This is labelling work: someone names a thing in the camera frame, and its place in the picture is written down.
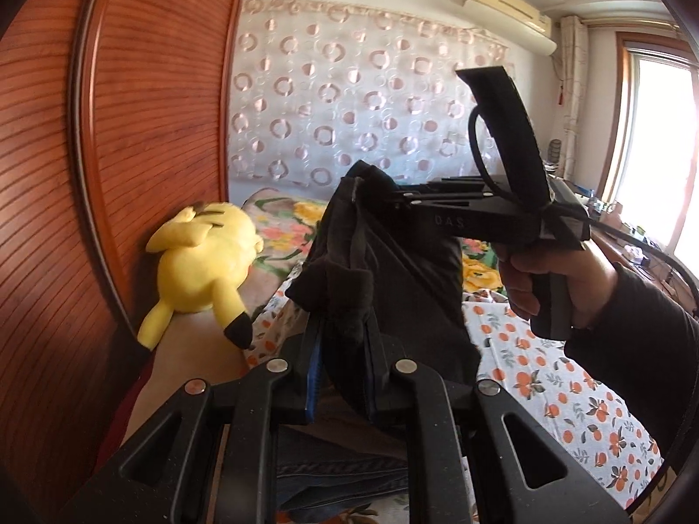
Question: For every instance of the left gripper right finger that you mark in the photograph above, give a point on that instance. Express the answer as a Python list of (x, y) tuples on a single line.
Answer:
[(387, 396)]

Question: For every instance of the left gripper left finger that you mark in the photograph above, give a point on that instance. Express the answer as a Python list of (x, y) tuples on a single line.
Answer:
[(307, 368)]

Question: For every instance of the black pants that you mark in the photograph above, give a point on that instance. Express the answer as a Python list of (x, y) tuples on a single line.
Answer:
[(430, 335)]

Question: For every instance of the person's right forearm black sleeve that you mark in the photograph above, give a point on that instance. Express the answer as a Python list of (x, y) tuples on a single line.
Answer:
[(643, 346)]

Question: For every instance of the person's right hand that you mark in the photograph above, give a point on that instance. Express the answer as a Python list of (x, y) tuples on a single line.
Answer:
[(590, 276)]

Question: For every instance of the wooden sideboard cabinet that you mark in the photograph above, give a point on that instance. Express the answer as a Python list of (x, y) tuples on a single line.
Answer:
[(566, 218)]

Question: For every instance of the floral pink blanket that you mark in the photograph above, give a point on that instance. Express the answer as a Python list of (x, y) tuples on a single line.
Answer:
[(355, 245)]

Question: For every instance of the yellow Pikachu plush toy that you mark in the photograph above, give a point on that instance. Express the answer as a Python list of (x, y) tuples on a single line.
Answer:
[(206, 252)]

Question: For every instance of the orange print bed sheet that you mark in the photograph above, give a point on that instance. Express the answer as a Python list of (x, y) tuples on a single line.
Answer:
[(587, 418)]

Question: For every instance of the tied beige window curtain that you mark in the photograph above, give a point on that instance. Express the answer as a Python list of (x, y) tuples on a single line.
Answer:
[(575, 64)]

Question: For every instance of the sheer circle pattern curtain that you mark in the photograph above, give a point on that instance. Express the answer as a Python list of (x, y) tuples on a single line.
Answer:
[(318, 86)]

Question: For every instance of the wooden slatted wardrobe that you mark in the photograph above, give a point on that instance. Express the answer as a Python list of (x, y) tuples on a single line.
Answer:
[(113, 117)]

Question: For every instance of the window with wooden frame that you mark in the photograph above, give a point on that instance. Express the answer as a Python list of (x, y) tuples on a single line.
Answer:
[(651, 182)]

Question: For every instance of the white wall air conditioner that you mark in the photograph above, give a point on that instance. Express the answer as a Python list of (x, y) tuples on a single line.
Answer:
[(514, 20)]

